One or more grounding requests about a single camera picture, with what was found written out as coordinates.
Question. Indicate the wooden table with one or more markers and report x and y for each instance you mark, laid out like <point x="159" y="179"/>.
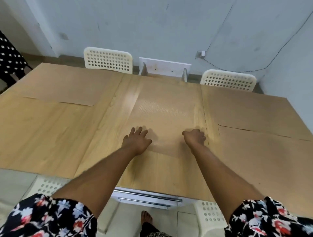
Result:
<point x="49" y="136"/>

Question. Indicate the beige textured placemat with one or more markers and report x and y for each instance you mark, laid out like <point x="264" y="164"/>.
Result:
<point x="244" y="110"/>
<point x="264" y="166"/>
<point x="166" y="127"/>
<point x="68" y="83"/>

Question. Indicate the person's right hand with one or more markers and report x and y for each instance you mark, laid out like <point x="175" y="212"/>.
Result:
<point x="195" y="138"/>

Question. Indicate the person's bare foot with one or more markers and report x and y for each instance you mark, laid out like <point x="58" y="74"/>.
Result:
<point x="146" y="218"/>

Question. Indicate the black floral garment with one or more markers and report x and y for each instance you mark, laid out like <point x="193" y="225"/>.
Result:
<point x="49" y="217"/>

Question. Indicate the person's left hand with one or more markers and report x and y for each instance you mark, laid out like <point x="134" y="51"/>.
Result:
<point x="135" y="142"/>

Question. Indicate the person's right forearm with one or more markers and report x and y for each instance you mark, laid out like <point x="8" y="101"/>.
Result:
<point x="225" y="180"/>

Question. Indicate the person's left forearm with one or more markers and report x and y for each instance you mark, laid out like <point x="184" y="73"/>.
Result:
<point x="97" y="180"/>

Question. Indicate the white wall junction box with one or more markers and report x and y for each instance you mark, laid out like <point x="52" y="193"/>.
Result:
<point x="200" y="54"/>

